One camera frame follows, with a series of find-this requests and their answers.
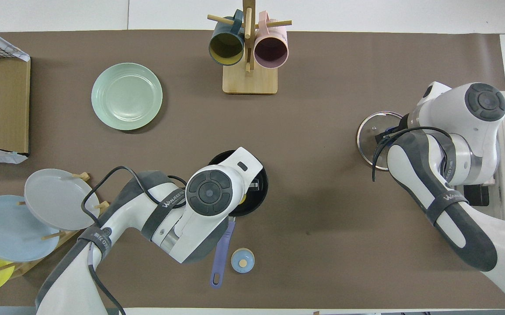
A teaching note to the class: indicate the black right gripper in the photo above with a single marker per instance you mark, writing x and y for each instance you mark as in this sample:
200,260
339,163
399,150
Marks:
405,122

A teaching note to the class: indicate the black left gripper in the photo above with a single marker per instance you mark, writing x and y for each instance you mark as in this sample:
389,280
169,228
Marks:
254,184

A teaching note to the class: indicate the glass lid with blue knob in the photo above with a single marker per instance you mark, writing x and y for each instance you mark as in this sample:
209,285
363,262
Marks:
366,135

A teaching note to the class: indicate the yellow potato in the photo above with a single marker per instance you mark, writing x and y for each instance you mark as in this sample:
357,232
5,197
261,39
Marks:
242,200

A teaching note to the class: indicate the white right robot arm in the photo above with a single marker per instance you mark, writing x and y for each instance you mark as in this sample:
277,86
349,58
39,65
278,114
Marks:
453,113

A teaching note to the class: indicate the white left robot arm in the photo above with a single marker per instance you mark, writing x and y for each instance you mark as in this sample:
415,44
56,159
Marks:
208,192

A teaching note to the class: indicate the light green plate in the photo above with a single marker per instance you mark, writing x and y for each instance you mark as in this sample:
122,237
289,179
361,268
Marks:
127,96

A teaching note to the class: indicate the grey plate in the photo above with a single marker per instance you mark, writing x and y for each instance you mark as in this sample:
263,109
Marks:
60,201

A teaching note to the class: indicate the wooden plate rack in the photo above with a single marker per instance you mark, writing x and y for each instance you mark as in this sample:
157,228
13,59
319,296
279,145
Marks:
20,267

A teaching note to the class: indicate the light blue plate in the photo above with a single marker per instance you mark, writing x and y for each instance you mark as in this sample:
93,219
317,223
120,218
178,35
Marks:
7,232

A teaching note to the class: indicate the brown table mat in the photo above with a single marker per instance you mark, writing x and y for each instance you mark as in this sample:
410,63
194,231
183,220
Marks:
322,218

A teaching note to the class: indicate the wooden mug tree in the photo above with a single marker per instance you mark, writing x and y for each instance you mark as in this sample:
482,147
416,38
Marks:
250,83

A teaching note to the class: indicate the pink mug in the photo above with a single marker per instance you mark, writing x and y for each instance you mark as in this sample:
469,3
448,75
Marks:
271,50

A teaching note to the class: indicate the dark teal mug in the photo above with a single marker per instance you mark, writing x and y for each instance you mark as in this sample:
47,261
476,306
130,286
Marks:
226,46

